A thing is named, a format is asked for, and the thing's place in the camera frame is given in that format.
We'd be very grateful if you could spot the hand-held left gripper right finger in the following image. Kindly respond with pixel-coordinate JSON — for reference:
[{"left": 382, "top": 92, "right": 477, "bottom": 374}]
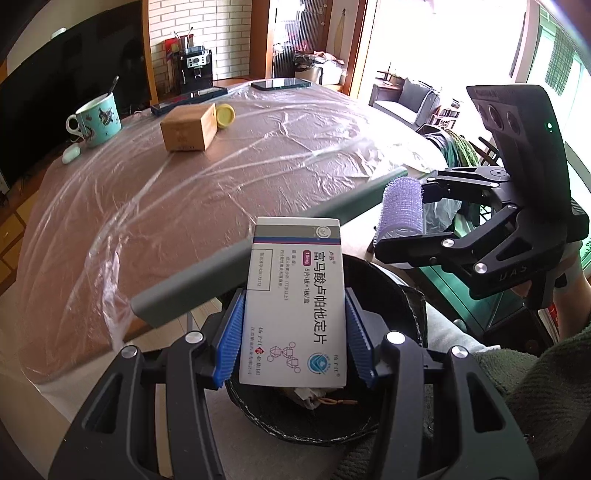
[{"left": 344, "top": 287, "right": 539, "bottom": 480}]

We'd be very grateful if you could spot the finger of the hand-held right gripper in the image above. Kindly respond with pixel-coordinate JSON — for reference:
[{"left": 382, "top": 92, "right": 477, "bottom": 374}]
[
  {"left": 420, "top": 167, "right": 518, "bottom": 217},
  {"left": 374, "top": 205, "right": 523, "bottom": 274}
]

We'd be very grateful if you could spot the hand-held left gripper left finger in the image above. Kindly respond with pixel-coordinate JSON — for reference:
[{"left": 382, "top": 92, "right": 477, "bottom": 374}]
[{"left": 48, "top": 288, "right": 246, "bottom": 480}]

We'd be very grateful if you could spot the purple hair roller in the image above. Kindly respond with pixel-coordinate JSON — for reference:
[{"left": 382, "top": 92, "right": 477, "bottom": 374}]
[{"left": 376, "top": 181, "right": 423, "bottom": 241}]

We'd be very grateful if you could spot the black trash bin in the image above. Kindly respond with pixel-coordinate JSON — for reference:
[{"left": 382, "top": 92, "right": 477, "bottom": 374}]
[{"left": 224, "top": 254, "right": 428, "bottom": 446}]

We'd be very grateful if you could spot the white medicine box blue stripe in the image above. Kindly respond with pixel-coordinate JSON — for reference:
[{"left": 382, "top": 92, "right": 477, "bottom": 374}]
[{"left": 239, "top": 217, "right": 348, "bottom": 389}]

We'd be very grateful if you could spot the person's right forearm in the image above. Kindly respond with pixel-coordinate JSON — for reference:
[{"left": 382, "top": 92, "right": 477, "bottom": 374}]
[{"left": 501, "top": 240, "right": 591, "bottom": 444}]

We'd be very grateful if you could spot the green knit cloth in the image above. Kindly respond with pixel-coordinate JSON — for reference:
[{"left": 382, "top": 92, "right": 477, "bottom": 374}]
[{"left": 450, "top": 133, "right": 482, "bottom": 168}]

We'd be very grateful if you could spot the clear plastic bag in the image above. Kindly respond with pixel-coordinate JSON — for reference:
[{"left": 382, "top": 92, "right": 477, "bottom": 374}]
[{"left": 422, "top": 198, "right": 459, "bottom": 234}]

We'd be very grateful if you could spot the dark jacket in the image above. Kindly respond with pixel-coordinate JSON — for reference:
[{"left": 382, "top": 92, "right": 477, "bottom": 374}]
[{"left": 418, "top": 124, "right": 462, "bottom": 169}]

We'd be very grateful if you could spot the grey chair back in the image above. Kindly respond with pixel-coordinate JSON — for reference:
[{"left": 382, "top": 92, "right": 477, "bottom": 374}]
[{"left": 130, "top": 167, "right": 409, "bottom": 329}]

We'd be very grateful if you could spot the white paper scrap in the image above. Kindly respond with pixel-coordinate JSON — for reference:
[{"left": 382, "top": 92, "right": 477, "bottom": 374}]
[{"left": 288, "top": 388, "right": 326, "bottom": 411}]

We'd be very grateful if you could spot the grey sofa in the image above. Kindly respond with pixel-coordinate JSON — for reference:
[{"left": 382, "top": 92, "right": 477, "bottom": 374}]
[{"left": 372, "top": 78, "right": 441, "bottom": 127}]

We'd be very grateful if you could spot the dark hanging cloth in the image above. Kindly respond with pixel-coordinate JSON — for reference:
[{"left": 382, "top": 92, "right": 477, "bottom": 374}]
[{"left": 546, "top": 30, "right": 578, "bottom": 90}]

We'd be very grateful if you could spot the white appliance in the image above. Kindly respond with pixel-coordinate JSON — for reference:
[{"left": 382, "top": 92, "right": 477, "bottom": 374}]
[{"left": 307, "top": 65, "right": 346, "bottom": 86}]

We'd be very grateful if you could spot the dark smartphone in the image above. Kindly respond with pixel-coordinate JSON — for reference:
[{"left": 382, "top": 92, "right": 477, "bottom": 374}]
[{"left": 250, "top": 78, "right": 312, "bottom": 91}]

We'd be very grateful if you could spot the wooden box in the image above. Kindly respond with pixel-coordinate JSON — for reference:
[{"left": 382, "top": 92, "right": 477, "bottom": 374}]
[{"left": 160, "top": 102, "right": 219, "bottom": 152}]

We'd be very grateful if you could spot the dark blue remote case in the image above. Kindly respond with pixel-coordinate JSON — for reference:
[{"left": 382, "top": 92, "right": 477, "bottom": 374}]
[{"left": 150, "top": 87, "right": 229, "bottom": 116}]

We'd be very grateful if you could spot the teal patterned mug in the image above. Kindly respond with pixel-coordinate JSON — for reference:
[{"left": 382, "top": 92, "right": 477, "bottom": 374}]
[{"left": 66, "top": 92, "right": 123, "bottom": 148}]

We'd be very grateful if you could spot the black coffee machine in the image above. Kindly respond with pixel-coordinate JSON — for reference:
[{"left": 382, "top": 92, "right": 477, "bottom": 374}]
[{"left": 178, "top": 48, "right": 214, "bottom": 95}]

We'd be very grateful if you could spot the black television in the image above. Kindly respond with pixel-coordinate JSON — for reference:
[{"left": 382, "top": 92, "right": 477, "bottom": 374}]
[{"left": 0, "top": 4, "right": 153, "bottom": 190}]

